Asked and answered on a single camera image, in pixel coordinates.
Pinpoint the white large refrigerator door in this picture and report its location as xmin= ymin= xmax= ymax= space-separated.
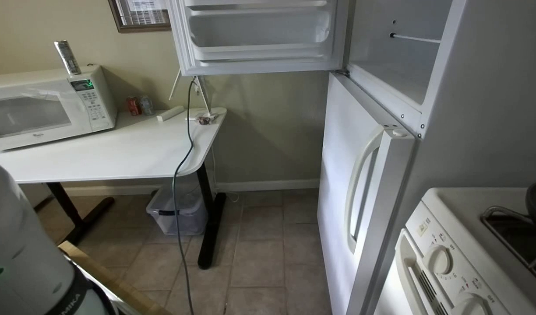
xmin=316 ymin=72 xmax=421 ymax=315

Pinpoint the white refrigerator body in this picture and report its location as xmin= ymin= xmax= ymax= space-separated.
xmin=344 ymin=0 xmax=536 ymax=315

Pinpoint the black table leg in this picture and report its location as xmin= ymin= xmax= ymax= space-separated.
xmin=195 ymin=163 xmax=228 ymax=272
xmin=32 ymin=182 xmax=116 ymax=247

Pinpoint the clear plastic storage bin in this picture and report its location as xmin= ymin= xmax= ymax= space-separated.
xmin=146 ymin=182 xmax=209 ymax=238

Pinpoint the white rectangular bar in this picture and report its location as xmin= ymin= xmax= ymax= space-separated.
xmin=157 ymin=104 xmax=186 ymax=123

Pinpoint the light wooden plank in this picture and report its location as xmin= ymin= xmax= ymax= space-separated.
xmin=57 ymin=240 xmax=169 ymax=315

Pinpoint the white gas stove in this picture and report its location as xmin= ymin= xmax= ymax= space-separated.
xmin=372 ymin=186 xmax=536 ymax=315

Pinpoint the white microwave oven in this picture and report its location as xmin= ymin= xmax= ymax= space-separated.
xmin=0 ymin=63 xmax=120 ymax=154

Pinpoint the white camera tripod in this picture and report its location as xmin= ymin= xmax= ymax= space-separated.
xmin=167 ymin=70 xmax=220 ymax=126

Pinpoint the thin blue-green cable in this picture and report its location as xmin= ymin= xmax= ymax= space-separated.
xmin=171 ymin=76 xmax=202 ymax=315

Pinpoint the brown framed wall board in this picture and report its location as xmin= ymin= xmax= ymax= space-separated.
xmin=108 ymin=0 xmax=174 ymax=35

